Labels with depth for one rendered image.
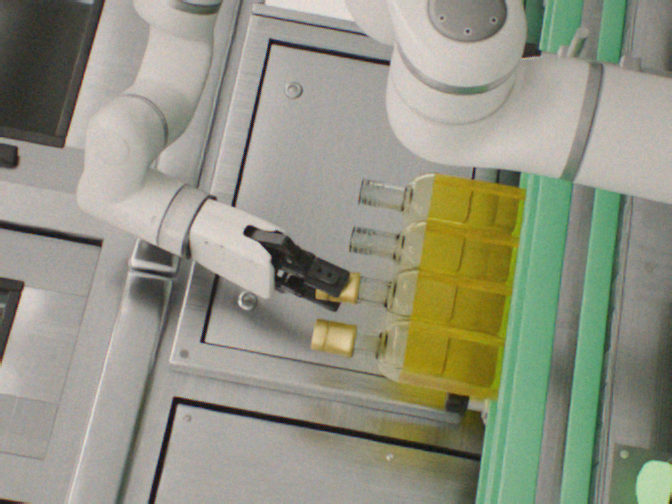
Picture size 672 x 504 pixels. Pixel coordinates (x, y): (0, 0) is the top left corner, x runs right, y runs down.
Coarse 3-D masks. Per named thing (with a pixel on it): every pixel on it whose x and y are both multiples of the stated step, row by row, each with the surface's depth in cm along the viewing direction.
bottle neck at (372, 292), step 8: (360, 280) 144; (368, 280) 144; (376, 280) 145; (360, 288) 144; (368, 288) 144; (376, 288) 144; (384, 288) 144; (360, 296) 144; (368, 296) 144; (376, 296) 144; (384, 296) 144; (368, 304) 145; (376, 304) 144
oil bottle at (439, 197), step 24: (408, 192) 148; (432, 192) 147; (456, 192) 147; (480, 192) 147; (504, 192) 147; (408, 216) 148; (432, 216) 146; (456, 216) 146; (480, 216) 146; (504, 216) 146
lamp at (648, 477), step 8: (648, 464) 119; (656, 464) 119; (664, 464) 119; (640, 472) 120; (648, 472) 118; (656, 472) 118; (664, 472) 118; (640, 480) 119; (648, 480) 118; (656, 480) 118; (664, 480) 118; (640, 488) 119; (648, 488) 118; (656, 488) 117; (664, 488) 117; (640, 496) 119; (648, 496) 118; (656, 496) 117; (664, 496) 117
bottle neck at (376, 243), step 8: (352, 232) 146; (360, 232) 146; (368, 232) 146; (376, 232) 146; (384, 232) 147; (352, 240) 146; (360, 240) 146; (368, 240) 146; (376, 240) 146; (384, 240) 146; (392, 240) 146; (352, 248) 146; (360, 248) 146; (368, 248) 146; (376, 248) 146; (384, 248) 146; (392, 248) 146; (376, 256) 147; (384, 256) 147; (392, 256) 146
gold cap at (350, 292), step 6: (354, 276) 144; (348, 282) 144; (354, 282) 144; (348, 288) 144; (354, 288) 143; (318, 294) 144; (324, 294) 144; (342, 294) 144; (348, 294) 144; (354, 294) 144; (330, 300) 145; (336, 300) 145; (342, 300) 144; (348, 300) 144; (354, 300) 144
